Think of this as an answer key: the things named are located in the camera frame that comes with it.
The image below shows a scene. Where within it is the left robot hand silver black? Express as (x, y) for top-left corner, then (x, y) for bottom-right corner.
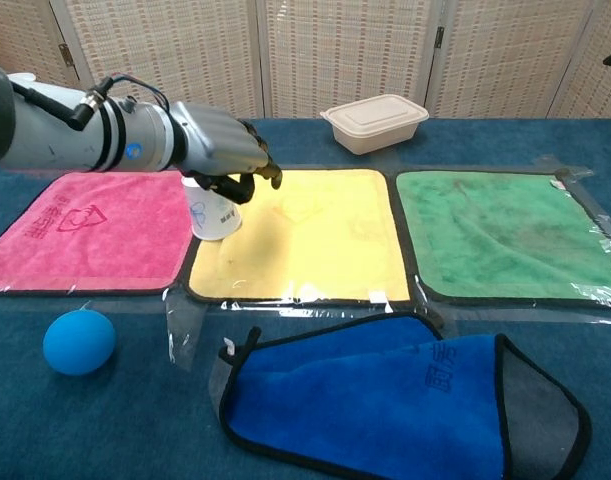
(169, 101), (284, 205)

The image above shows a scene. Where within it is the white paper cup blue print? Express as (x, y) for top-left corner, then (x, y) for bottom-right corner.
(181, 175), (244, 242)

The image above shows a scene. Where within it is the pink cloth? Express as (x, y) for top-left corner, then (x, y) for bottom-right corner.
(0, 169), (196, 296)

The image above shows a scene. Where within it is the yellow cloth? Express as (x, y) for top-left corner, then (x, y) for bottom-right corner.
(187, 168), (412, 305)

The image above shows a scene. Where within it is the green cloth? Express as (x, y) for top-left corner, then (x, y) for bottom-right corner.
(394, 169), (611, 307)

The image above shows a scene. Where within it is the bamboo folding screen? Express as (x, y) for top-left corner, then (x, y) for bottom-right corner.
(0, 0), (611, 120)

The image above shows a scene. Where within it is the beige lidded food container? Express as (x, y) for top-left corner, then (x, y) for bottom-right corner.
(319, 93), (430, 156)

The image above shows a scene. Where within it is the clear plastic tape film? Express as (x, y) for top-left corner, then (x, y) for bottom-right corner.
(0, 149), (611, 374)

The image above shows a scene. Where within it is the blue ball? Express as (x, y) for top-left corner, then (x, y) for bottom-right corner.
(42, 309), (118, 377)

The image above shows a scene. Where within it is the blue felt table cover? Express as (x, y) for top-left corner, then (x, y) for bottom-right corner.
(0, 117), (611, 480)

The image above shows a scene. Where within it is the blue folded cloth grey lining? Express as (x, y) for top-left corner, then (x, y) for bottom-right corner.
(218, 310), (594, 480)

